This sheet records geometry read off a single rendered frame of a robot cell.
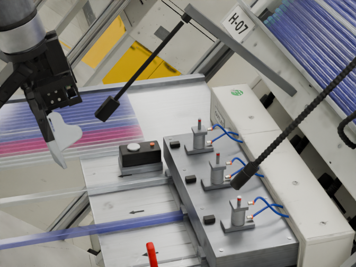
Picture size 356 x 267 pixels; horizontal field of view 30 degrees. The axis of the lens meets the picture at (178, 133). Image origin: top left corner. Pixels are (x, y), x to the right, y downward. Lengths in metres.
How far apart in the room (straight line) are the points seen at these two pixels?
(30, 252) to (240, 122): 0.65
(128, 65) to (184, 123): 2.93
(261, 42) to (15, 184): 1.43
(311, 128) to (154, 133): 0.36
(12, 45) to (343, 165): 0.54
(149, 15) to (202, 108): 0.91
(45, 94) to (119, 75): 3.28
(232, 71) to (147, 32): 1.91
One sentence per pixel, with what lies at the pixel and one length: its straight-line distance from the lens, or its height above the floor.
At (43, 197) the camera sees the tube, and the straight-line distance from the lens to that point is 1.22.
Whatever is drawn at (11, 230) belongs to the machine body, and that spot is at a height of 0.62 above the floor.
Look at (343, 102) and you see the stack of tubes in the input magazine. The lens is 1.12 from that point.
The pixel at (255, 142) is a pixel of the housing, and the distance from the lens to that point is 1.22.
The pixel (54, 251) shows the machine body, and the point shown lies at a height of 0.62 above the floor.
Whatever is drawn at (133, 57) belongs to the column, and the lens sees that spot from 4.31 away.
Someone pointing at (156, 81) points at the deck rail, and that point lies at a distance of 1.55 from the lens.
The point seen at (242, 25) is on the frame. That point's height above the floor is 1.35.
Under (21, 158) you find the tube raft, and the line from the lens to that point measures 1.32.
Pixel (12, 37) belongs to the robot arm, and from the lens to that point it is 1.02.
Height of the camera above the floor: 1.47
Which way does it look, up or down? 15 degrees down
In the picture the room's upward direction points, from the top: 43 degrees clockwise
